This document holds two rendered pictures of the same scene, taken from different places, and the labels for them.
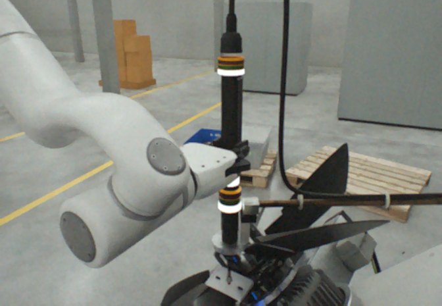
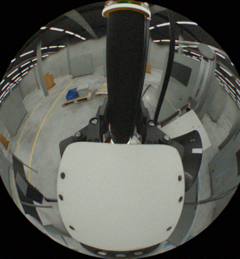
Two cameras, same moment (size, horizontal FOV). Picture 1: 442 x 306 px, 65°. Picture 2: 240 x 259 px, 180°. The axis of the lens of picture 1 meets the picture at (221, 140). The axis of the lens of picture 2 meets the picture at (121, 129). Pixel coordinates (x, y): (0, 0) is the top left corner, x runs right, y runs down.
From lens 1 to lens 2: 0.54 m
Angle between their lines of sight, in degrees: 41
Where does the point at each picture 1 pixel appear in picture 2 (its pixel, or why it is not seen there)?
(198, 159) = (150, 228)
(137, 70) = (50, 83)
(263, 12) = (80, 57)
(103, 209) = not seen: outside the picture
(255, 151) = (85, 91)
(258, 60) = (80, 68)
